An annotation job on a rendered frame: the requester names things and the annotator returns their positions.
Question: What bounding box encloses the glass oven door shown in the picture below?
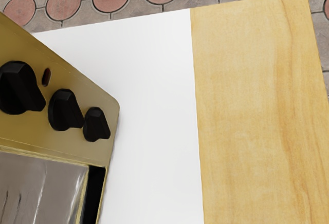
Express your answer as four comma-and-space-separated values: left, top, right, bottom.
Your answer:
0, 151, 89, 224

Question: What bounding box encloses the gold oven with black knobs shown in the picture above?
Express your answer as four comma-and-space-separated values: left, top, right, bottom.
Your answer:
0, 10, 121, 224

